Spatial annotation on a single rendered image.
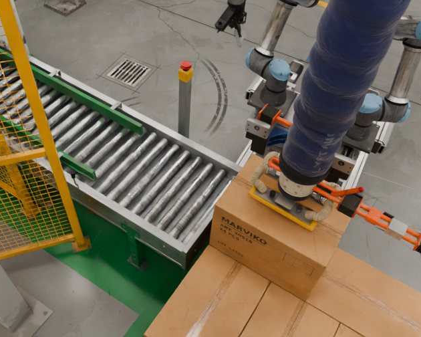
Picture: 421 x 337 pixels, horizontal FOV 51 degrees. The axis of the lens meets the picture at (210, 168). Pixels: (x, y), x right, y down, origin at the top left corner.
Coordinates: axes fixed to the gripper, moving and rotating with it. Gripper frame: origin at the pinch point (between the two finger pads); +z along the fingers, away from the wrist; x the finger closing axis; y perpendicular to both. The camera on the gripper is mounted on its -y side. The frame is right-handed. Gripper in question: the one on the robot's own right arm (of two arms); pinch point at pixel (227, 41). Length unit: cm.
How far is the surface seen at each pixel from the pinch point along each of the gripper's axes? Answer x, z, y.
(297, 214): -72, 41, -27
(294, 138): -59, 0, -27
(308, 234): -80, 54, -23
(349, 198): -86, 29, -12
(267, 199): -58, 41, -30
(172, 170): 14, 94, -22
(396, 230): -109, 29, -11
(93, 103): 88, 86, -25
